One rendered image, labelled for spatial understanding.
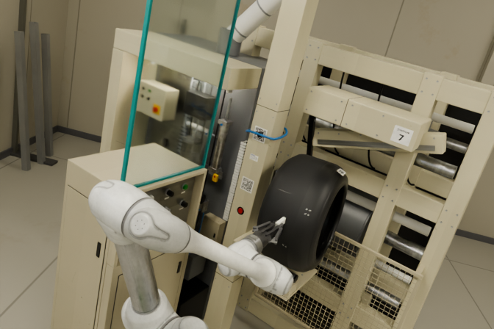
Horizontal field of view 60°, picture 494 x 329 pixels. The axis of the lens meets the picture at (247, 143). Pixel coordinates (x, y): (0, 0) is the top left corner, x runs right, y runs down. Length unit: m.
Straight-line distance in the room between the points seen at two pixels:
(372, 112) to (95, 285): 1.56
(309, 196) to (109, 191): 0.99
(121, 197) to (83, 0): 4.49
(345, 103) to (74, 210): 1.42
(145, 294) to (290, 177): 0.86
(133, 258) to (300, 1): 1.34
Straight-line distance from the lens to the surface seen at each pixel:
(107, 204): 1.28
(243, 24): 2.56
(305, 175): 2.03
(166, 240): 1.20
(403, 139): 2.18
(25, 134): 4.78
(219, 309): 2.71
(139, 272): 1.49
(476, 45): 5.42
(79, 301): 2.35
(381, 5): 5.12
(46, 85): 5.04
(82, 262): 2.22
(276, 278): 1.60
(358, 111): 2.23
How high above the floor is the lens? 2.13
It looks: 18 degrees down
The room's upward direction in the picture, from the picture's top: 14 degrees clockwise
